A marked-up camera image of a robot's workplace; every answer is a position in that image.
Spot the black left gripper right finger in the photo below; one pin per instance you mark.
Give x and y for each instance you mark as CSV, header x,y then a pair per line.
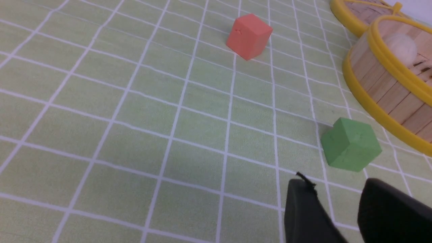
x,y
387,215

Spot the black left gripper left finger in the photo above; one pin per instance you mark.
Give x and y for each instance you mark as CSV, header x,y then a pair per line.
x,y
305,219

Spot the white bun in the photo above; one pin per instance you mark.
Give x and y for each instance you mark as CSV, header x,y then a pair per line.
x,y
402,47

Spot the bamboo steamer tray yellow rim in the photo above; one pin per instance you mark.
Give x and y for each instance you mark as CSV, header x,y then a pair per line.
x,y
397,96

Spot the bamboo steamer lid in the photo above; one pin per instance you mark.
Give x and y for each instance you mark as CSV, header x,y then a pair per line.
x,y
357,15

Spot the green foam cube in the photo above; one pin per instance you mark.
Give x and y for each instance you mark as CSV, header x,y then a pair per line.
x,y
350,145

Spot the red foam cube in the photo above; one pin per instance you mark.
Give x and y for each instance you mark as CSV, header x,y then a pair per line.
x,y
249,36

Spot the green checkered tablecloth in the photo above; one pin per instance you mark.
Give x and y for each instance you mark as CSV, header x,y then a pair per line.
x,y
132,121

